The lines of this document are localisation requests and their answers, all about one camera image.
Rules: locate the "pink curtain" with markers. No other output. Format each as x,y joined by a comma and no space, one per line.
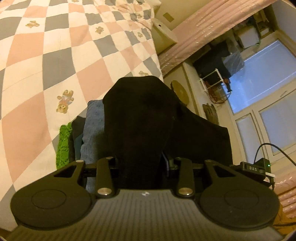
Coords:
206,24

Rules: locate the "round brass stool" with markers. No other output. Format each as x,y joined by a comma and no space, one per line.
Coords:
180,92

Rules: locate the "round beige side table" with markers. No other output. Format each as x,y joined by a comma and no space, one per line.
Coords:
162,36

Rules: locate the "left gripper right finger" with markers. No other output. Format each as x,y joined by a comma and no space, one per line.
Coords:
179,177

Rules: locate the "stack of folded clothes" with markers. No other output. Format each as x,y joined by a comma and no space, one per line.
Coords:
84,138

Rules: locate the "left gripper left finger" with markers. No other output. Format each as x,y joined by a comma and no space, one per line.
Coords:
103,183

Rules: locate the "checkered pink grey quilt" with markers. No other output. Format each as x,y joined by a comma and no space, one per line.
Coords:
56,56

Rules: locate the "black garment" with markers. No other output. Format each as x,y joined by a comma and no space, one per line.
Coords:
146,123

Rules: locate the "white wire rack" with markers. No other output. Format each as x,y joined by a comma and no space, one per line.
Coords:
214,79

